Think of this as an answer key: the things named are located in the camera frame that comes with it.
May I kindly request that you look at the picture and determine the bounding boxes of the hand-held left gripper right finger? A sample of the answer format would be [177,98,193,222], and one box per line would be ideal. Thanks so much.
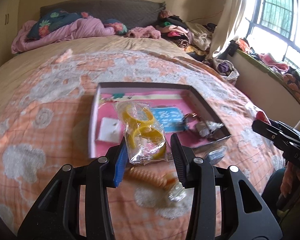
[170,133,283,240]

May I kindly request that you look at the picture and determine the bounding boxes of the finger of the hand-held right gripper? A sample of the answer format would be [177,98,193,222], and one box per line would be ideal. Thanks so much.
[270,120,285,131]
[252,119,287,153]

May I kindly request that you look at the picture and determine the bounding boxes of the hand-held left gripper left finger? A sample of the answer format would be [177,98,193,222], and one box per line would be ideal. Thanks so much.
[17,137,128,240]

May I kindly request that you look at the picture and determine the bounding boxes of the red bead earrings bag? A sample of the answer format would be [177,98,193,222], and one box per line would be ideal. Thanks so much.
[245,102,272,125]

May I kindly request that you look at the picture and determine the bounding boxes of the white earring card bag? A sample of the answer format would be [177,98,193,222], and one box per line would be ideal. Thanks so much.
[98,117,122,140]

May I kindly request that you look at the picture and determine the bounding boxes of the bag of yellow hair rings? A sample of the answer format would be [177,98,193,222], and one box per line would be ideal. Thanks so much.
[114,100,174,166]

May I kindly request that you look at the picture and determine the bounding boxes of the dark shallow cardboard box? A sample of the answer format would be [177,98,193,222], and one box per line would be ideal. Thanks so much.
[89,81,232,158]

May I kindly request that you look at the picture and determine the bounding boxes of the clear bag with dark jewelry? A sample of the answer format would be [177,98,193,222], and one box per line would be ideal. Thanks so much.
[195,120,225,140]

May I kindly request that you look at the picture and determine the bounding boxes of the silver jewelry bag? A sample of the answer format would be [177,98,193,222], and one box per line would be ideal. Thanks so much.
[165,180,188,205]

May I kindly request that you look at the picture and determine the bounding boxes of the clothes on windowsill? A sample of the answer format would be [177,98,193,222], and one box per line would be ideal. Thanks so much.
[236,37,300,105]

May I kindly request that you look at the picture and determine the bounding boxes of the bag of clothes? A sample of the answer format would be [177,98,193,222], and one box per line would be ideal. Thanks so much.
[210,59,240,82]

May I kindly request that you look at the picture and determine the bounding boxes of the orange plaid bedspread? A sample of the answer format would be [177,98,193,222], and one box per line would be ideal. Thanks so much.
[0,50,288,235]

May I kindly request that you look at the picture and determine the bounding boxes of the barred window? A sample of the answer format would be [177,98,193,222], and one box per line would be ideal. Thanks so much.
[245,0,300,75]

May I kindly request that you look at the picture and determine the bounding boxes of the cream curtain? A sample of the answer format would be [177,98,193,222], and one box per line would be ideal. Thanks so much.
[206,0,262,60]

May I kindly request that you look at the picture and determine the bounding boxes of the beige bed sheet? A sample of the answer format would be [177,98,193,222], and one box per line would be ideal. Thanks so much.
[0,34,208,85]

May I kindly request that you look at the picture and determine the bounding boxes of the pile of clothes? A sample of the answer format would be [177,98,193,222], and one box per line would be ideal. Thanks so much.
[155,10,217,55]

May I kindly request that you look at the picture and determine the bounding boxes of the pink fuzzy garment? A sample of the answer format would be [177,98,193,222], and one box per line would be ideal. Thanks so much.
[126,27,162,40]

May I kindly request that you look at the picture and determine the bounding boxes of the small floral pillow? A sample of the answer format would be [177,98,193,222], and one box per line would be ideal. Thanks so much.
[102,19,128,36]

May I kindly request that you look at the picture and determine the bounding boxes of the pink blanket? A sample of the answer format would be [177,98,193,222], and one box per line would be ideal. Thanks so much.
[11,15,115,54]

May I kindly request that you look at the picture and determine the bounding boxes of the grey quilted headboard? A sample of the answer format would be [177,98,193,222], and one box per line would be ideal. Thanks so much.
[39,0,167,29]

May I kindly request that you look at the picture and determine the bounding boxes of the large floral pillow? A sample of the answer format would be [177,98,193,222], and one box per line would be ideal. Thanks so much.
[27,9,83,40]

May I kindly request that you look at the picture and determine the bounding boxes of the white wardrobe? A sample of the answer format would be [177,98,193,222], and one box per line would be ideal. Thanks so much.
[0,0,25,68]

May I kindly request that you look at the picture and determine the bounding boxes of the orange spiral hair tie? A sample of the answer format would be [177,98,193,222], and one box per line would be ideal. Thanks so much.
[125,167,177,190]

